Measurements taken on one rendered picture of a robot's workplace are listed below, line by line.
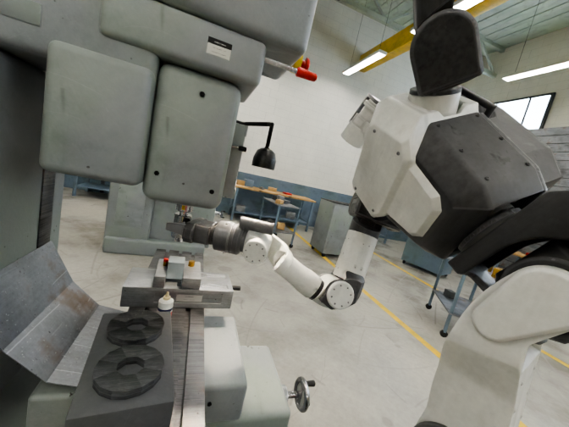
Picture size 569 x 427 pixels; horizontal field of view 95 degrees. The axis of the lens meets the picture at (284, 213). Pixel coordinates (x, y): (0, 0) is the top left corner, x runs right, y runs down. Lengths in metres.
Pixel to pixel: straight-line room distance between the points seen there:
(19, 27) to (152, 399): 0.69
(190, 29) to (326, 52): 7.85
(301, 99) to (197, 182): 7.31
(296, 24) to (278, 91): 7.01
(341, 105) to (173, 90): 7.83
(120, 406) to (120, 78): 0.58
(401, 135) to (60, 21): 0.68
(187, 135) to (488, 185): 0.60
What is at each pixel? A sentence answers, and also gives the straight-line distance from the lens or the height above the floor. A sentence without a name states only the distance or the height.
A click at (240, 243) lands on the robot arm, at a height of 1.23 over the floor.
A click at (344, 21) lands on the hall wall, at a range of 8.99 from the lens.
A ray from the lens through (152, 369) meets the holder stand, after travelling 0.48.
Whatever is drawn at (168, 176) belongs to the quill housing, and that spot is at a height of 1.38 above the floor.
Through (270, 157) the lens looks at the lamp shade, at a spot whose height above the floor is 1.48.
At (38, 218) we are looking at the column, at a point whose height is 1.18.
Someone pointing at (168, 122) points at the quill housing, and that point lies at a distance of 0.69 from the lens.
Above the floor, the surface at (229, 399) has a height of 0.81.
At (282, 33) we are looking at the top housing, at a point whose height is 1.75.
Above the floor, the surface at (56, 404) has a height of 0.83.
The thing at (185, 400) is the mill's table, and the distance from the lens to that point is 0.72.
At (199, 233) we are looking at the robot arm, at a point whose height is 1.24.
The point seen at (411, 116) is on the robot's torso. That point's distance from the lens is 0.56.
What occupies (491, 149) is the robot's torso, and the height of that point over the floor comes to 1.57.
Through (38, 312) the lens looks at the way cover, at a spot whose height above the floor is 0.96.
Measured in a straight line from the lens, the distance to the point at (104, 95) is 0.70.
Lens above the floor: 1.45
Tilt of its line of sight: 9 degrees down
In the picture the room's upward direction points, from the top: 13 degrees clockwise
